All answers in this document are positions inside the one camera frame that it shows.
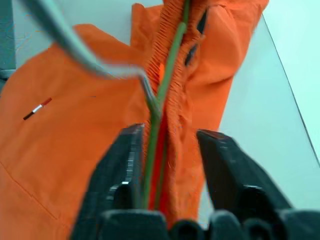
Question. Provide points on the orange shorts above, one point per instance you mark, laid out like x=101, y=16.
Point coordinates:
x=75, y=100

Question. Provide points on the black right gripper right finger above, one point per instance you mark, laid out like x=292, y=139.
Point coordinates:
x=232, y=175

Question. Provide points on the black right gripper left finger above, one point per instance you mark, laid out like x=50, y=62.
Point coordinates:
x=117, y=170

